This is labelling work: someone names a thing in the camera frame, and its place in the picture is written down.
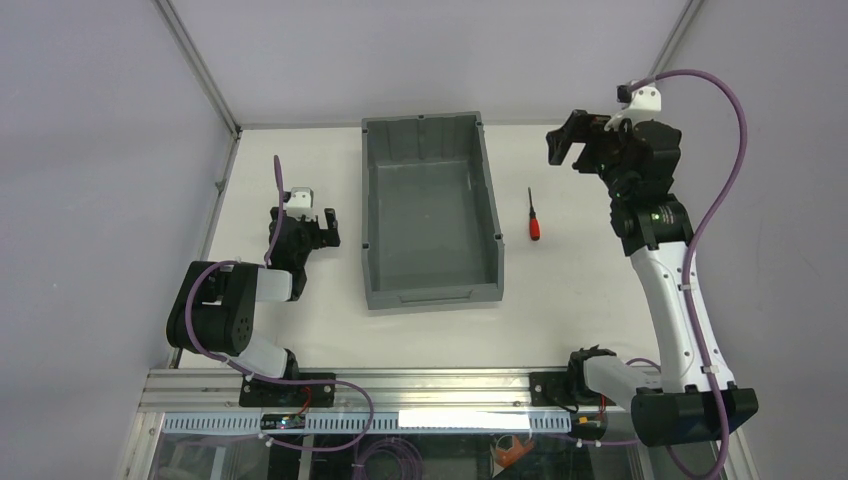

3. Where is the red handled screwdriver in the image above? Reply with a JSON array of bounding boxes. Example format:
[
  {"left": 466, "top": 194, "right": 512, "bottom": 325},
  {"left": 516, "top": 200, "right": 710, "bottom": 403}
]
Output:
[{"left": 527, "top": 187, "right": 541, "bottom": 241}]

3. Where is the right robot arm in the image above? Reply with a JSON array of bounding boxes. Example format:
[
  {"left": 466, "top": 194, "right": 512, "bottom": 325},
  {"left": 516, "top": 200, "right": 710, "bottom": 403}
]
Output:
[{"left": 546, "top": 110, "right": 759, "bottom": 447}]

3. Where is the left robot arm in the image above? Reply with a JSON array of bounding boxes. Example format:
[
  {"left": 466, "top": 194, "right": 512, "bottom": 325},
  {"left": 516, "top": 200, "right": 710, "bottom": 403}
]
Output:
[{"left": 166, "top": 207, "right": 341, "bottom": 382}]

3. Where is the grey plastic bin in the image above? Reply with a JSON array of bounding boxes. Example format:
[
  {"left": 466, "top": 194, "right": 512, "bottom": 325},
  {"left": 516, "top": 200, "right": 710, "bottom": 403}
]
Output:
[{"left": 361, "top": 111, "right": 505, "bottom": 310}]

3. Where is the orange object under table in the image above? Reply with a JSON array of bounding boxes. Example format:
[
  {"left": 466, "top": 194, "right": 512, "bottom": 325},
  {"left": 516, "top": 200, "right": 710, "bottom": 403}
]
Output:
[{"left": 492, "top": 434, "right": 535, "bottom": 469}]

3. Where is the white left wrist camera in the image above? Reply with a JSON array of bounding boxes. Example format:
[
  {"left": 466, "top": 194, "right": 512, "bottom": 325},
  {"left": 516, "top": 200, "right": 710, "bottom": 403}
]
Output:
[{"left": 284, "top": 187, "right": 314, "bottom": 221}]

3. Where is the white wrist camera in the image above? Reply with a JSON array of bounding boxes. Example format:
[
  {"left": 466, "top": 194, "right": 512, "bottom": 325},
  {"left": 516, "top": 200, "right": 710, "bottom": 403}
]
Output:
[
  {"left": 284, "top": 187, "right": 314, "bottom": 221},
  {"left": 603, "top": 84, "right": 662, "bottom": 132}
]

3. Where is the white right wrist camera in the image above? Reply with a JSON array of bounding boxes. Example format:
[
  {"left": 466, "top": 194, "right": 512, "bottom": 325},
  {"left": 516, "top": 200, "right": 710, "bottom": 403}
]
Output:
[{"left": 603, "top": 84, "right": 662, "bottom": 132}]

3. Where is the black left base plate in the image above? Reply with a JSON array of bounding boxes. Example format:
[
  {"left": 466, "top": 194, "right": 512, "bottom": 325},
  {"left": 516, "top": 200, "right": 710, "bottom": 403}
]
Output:
[{"left": 238, "top": 372, "right": 336, "bottom": 408}]

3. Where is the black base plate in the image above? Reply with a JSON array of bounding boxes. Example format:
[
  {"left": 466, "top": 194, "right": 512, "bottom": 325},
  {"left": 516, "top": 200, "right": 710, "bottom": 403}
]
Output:
[
  {"left": 528, "top": 371, "right": 579, "bottom": 413},
  {"left": 238, "top": 372, "right": 336, "bottom": 408}
]

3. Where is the aluminium front rail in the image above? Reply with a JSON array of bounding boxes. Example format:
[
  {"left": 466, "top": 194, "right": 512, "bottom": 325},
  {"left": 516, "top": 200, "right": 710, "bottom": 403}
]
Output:
[{"left": 137, "top": 368, "right": 664, "bottom": 415}]

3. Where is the coiled purple cable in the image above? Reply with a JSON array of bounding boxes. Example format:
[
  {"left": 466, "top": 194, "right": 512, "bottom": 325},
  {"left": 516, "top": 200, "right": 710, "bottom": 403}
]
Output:
[{"left": 351, "top": 435, "right": 425, "bottom": 480}]

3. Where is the white slotted cable duct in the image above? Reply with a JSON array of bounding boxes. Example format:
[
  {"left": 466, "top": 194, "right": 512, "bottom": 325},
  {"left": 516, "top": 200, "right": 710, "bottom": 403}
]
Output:
[{"left": 162, "top": 410, "right": 571, "bottom": 436}]

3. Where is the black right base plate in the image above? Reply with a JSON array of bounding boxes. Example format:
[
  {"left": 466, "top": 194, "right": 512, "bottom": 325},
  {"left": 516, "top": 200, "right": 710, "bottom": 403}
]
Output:
[{"left": 528, "top": 371, "right": 579, "bottom": 413}]

